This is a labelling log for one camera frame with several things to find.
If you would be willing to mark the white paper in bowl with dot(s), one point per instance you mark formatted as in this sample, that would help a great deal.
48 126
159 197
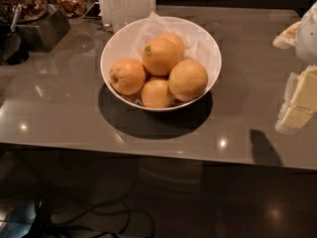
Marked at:
194 37

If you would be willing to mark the dark metal box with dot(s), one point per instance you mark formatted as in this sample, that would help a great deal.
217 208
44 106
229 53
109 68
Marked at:
44 34

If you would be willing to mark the metal spoon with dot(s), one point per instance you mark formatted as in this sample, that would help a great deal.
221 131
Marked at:
17 10

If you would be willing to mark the black cup with spoon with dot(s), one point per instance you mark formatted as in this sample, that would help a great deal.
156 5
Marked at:
12 48

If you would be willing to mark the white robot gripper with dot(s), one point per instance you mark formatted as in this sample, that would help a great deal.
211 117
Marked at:
307 37

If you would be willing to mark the glass jar of nuts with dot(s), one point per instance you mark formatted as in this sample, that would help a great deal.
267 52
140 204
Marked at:
31 10

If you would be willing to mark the black phone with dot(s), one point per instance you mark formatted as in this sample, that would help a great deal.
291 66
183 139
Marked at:
93 12

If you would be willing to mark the top orange with green stem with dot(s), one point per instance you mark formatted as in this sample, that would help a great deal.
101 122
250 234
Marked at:
160 56

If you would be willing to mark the dried fruit pile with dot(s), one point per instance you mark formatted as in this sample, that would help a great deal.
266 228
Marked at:
72 8

